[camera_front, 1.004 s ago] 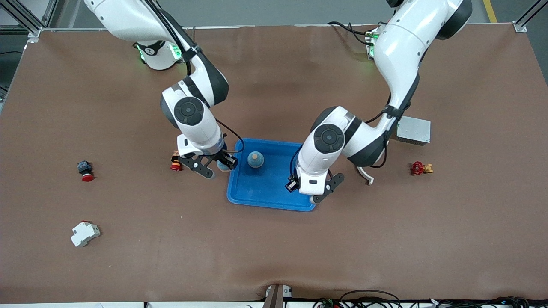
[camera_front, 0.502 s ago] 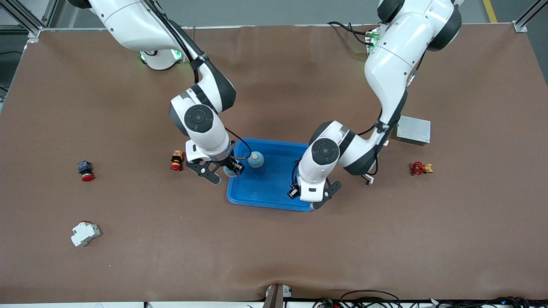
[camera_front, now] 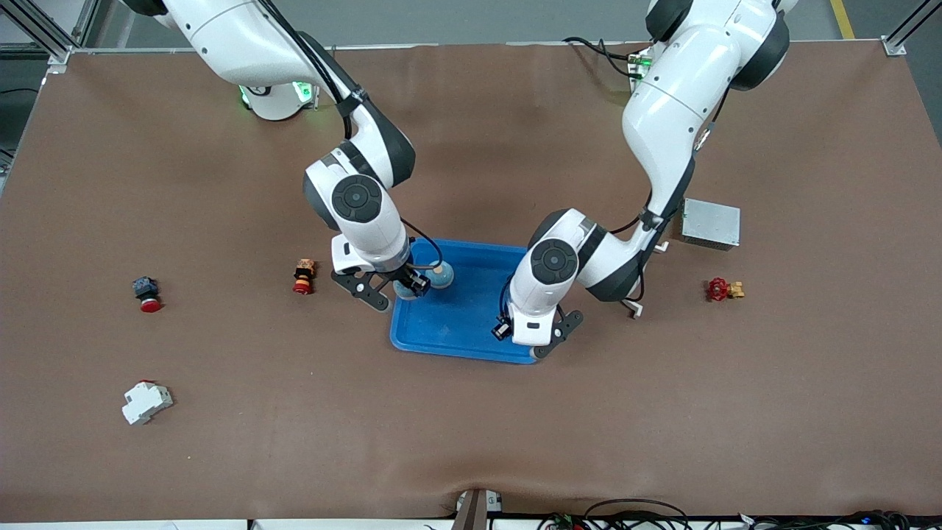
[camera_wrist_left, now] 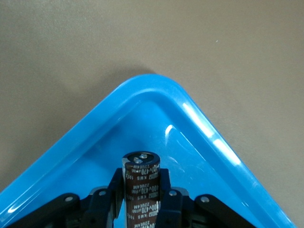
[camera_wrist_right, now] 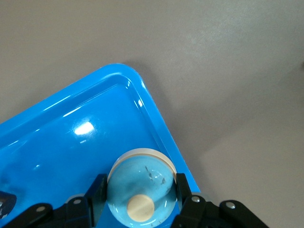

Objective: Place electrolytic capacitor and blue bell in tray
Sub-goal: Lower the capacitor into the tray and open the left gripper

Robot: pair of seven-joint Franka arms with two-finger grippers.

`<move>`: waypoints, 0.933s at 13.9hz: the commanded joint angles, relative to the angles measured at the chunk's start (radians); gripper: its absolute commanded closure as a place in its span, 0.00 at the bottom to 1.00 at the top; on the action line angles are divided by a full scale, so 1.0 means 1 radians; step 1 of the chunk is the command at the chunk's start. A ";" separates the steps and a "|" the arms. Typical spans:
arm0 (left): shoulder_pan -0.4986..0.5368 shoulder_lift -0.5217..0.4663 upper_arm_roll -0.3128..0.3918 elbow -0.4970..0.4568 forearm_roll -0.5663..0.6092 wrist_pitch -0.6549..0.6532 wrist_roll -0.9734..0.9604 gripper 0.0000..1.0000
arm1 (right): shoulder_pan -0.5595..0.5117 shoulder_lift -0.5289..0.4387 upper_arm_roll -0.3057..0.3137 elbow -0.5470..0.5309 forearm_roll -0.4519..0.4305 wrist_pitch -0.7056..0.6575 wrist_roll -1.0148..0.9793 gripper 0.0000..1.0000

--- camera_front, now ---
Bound blue plastic tray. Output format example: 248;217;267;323
389;237;551;365

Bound white half-round pipe clamp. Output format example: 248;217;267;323
624;241;669;319

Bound silver metal power supply box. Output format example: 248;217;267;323
680;197;742;252

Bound red mushroom button black base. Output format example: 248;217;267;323
132;276;163;314

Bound white circuit breaker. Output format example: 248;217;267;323
121;381;174;426

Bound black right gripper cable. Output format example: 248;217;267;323
401;218;445;279

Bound grey metal bracket table edge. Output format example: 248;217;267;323
450;489;505;530

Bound brass valve red handle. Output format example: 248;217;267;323
706;277;746;303

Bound black cables at arm base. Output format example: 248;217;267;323
563;35;642;78

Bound aluminium frame post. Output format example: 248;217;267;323
882;0;942;57
0;0;100;74

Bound black cable bundle table edge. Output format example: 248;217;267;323
537;498;917;530

